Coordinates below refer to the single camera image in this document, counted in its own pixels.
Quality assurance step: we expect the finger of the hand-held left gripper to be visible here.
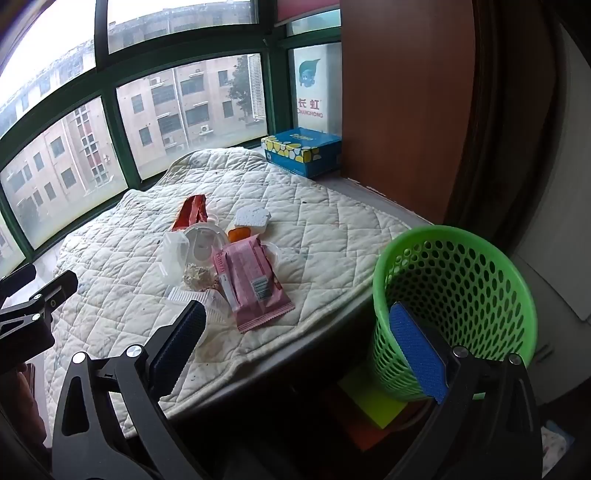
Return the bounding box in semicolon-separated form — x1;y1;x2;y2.
0;264;38;301
0;270;79;357

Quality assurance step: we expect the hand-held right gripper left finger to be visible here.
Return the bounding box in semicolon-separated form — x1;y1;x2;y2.
50;300;218;480

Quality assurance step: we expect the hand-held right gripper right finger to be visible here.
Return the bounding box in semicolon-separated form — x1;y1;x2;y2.
383;302;543;480

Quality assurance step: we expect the clear ridged plastic packet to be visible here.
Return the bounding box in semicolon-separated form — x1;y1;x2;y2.
166;285;234;326

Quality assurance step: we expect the brown paper scrap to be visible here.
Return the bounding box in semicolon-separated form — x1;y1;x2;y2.
182;262;218;291

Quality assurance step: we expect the clear plastic cup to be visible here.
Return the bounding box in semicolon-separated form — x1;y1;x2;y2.
159;231;195;287

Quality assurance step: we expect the green mesh wastebasket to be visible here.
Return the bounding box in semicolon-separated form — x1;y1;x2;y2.
372;224;539;402

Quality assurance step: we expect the pink snack wrapper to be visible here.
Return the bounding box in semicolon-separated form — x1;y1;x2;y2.
211;233;295;334

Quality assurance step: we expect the white cup lid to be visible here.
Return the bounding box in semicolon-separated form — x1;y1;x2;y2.
182;222;230;266

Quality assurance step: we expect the clear plastic piece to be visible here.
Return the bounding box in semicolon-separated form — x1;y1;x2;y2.
259;241;283;291

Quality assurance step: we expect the red foil wrapper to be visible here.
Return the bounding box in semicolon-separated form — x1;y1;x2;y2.
172;195;208;232

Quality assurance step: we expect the white foam piece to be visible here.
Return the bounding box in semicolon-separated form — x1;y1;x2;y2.
233;206;270;229

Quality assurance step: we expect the yellow-green paper sheet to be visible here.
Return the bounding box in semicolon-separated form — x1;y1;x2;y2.
337;364;409;430

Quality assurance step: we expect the beige apartment building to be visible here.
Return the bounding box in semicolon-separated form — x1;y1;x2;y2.
0;0;269;259

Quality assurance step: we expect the white quilted mat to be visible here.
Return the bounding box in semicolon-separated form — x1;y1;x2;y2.
44;147;432;432

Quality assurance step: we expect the light patterned cloth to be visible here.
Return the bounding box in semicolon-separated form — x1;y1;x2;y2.
540;422;578;478

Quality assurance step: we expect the blue tissue box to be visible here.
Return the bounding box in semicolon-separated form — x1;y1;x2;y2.
261;128;343;180

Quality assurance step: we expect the brown wooden cabinet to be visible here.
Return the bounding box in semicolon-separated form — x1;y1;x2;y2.
339;0;476;227

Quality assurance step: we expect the green tree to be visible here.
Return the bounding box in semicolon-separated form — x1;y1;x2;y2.
229;55;253;120

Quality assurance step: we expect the white louvered shutter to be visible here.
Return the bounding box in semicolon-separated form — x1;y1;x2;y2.
248;53;267;121

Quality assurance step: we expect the white outdoor air conditioner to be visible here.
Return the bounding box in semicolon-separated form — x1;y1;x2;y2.
293;44;342;134

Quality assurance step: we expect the pink window blind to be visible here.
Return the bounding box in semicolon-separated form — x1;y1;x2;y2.
277;0;341;21

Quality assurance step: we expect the green window frame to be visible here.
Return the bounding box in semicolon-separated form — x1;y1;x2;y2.
0;0;342;278

